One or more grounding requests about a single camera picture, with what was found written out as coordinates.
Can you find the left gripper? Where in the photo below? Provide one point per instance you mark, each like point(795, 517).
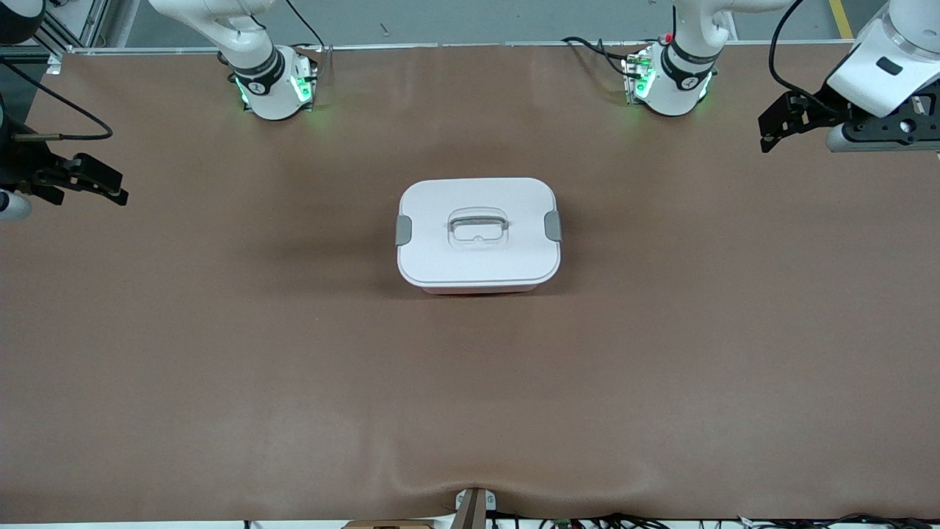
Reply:
point(824, 107)

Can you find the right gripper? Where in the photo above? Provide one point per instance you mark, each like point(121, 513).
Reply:
point(16, 160)

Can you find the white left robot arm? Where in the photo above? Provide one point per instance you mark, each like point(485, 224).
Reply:
point(679, 73)

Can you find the pink plastic box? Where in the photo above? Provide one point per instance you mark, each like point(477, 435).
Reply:
point(477, 292)

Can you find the yellow floor tape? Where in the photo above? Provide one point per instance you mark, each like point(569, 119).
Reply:
point(841, 18)

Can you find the brown table mat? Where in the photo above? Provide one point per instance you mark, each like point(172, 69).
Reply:
point(470, 404)

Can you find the brown board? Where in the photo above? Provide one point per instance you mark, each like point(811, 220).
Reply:
point(389, 524)

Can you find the metal table clamp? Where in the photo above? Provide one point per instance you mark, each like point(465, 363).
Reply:
point(474, 510)

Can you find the aluminium frame post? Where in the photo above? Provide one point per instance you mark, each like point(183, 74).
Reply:
point(73, 18)

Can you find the aluminium table edge rail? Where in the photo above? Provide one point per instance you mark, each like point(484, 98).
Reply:
point(477, 44)

